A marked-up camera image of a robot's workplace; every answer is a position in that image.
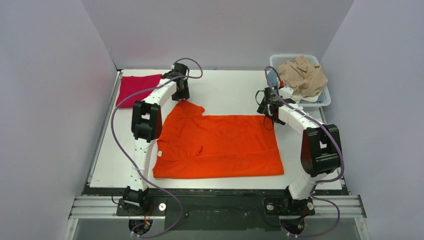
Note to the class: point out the folded red t-shirt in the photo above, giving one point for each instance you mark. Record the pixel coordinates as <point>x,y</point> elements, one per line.
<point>133,84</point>

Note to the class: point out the white garment in basket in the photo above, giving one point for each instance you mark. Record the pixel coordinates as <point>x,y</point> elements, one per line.
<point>311,99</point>

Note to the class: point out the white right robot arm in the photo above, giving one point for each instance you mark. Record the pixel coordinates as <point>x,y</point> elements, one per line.
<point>320,153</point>

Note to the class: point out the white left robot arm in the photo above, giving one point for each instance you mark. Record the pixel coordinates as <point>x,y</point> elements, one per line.
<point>146,126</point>

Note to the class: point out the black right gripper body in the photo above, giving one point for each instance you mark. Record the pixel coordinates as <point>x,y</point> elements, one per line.
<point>263,108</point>

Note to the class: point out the blue garment in basket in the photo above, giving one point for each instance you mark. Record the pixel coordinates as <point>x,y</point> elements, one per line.
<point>273,78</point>

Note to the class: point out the beige crumpled t-shirt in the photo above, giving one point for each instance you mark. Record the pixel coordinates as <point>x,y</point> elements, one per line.
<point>305,78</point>

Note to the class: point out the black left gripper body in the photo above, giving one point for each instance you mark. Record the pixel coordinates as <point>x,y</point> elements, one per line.
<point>181,91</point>

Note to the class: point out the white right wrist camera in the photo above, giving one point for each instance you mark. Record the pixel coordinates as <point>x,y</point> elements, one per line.
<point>286,92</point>

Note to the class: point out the orange t-shirt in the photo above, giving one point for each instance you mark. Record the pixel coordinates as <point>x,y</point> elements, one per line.
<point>194,145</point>

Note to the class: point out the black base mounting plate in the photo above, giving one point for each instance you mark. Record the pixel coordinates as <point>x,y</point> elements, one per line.
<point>212,209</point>

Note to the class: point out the white plastic laundry basket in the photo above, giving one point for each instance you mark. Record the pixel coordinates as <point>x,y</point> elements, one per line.
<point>323,99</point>

